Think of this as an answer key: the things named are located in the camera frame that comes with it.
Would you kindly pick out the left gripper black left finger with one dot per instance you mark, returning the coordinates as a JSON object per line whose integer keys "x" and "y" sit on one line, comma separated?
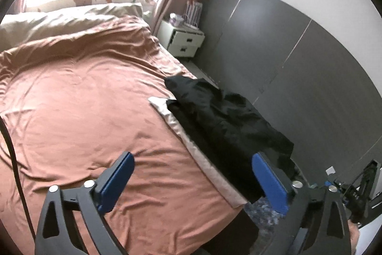
{"x": 57, "y": 230}

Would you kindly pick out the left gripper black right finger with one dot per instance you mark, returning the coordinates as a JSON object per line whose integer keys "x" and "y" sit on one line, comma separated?
{"x": 314, "y": 220}

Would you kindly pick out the black trousers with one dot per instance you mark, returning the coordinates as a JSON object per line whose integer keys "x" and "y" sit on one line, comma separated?
{"x": 239, "y": 116}

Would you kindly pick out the terracotta bed sheet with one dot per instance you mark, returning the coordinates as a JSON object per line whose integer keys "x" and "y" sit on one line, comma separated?
{"x": 74, "y": 103}

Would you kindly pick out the folded black garment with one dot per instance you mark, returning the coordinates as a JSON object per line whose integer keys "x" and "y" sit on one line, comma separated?
{"x": 224, "y": 151}

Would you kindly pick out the beige duvet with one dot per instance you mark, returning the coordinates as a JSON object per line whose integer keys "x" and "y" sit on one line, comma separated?
{"x": 25, "y": 27}

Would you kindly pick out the white bedside cabinet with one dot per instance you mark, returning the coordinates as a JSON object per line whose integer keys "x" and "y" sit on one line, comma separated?
{"x": 181, "y": 42}

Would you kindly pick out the white jar on cabinet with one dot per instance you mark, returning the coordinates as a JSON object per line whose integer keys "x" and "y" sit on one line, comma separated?
{"x": 176, "y": 20}

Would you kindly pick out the striped box on cabinet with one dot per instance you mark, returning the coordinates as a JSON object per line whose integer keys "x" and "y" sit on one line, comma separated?
{"x": 192, "y": 14}

